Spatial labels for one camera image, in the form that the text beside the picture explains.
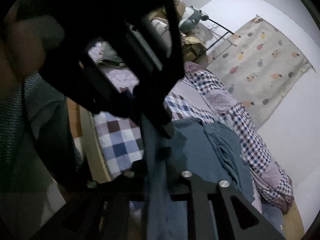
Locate teal blue garment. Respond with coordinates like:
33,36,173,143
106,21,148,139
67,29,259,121
142,118,254,239

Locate black metal clothes rack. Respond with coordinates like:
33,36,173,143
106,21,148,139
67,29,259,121
195,18,234,62

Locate dark blue cartoon blanket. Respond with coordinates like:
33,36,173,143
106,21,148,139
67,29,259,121
261,199,285,237

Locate large-check plaid bed sheet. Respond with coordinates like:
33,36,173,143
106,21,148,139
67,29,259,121
93,92,205,179

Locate stacked cardboard boxes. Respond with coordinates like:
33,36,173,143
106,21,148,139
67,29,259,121
149,0,209,62

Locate grey white plush toy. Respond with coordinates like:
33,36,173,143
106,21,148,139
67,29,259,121
178,6,209,33

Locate small-check patchwork quilt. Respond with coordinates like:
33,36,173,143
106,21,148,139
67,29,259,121
87,41,295,215

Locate wooden bed frame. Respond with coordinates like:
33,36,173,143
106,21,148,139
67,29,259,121
283,202,305,240

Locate pineapple print wall cloth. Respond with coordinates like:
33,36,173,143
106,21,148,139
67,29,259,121
207,16,312,128

